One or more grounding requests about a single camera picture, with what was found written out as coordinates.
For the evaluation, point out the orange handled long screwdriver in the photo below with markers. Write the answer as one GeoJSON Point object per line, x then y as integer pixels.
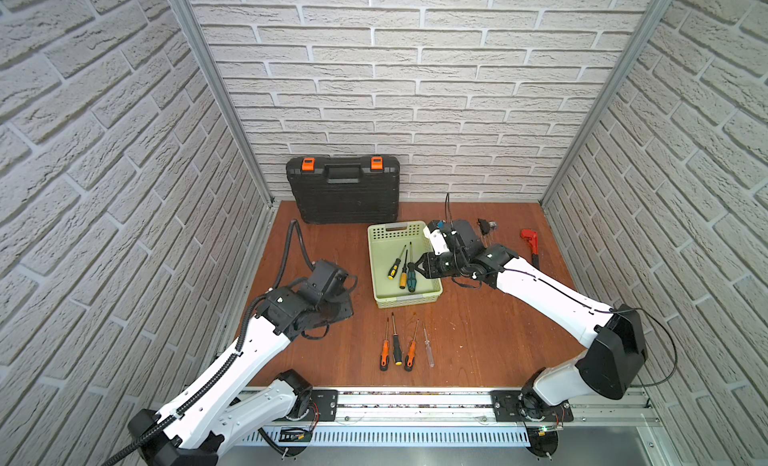
{"type": "Point", "coordinates": [409, 359]}

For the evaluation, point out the red pipe wrench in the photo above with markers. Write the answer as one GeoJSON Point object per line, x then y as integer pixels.
{"type": "Point", "coordinates": [531, 237]}

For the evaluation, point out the yellow handled screwdriver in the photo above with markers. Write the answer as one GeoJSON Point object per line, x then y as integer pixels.
{"type": "Point", "coordinates": [403, 275]}

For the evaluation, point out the small black metal part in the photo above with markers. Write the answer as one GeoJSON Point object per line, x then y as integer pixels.
{"type": "Point", "coordinates": [486, 227]}

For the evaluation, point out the black yellow small screwdriver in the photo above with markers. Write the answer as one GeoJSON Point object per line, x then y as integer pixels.
{"type": "Point", "coordinates": [392, 273]}

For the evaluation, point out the aluminium front rail frame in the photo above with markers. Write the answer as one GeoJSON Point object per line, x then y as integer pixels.
{"type": "Point", "coordinates": [391, 417]}

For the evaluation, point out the black plastic tool case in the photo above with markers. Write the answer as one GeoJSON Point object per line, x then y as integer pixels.
{"type": "Point", "coordinates": [345, 190]}

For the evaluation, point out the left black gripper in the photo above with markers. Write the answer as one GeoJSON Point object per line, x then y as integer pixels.
{"type": "Point", "coordinates": [351, 309]}

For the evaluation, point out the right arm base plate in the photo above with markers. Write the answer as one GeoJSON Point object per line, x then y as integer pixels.
{"type": "Point", "coordinates": [507, 406]}

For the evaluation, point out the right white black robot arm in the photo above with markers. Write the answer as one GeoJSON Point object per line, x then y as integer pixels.
{"type": "Point", "coordinates": [615, 348]}

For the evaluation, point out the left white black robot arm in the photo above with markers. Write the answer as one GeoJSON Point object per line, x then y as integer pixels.
{"type": "Point", "coordinates": [207, 419]}

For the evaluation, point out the light green plastic bin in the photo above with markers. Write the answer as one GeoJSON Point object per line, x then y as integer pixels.
{"type": "Point", "coordinates": [392, 249]}

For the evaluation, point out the black yellow-tip screwdriver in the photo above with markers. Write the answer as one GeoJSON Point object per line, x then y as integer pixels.
{"type": "Point", "coordinates": [396, 345]}

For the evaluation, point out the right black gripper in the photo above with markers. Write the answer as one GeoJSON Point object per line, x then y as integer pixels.
{"type": "Point", "coordinates": [429, 262]}

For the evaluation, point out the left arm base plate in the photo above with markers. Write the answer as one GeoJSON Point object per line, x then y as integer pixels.
{"type": "Point", "coordinates": [324, 403]}

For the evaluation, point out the orange black screwdriver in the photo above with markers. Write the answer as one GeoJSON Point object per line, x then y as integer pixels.
{"type": "Point", "coordinates": [384, 353]}

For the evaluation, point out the clear handled screwdriver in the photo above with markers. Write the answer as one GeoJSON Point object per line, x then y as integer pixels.
{"type": "Point", "coordinates": [428, 349]}

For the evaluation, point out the green black screwdriver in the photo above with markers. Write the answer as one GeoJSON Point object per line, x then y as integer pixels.
{"type": "Point", "coordinates": [411, 281]}

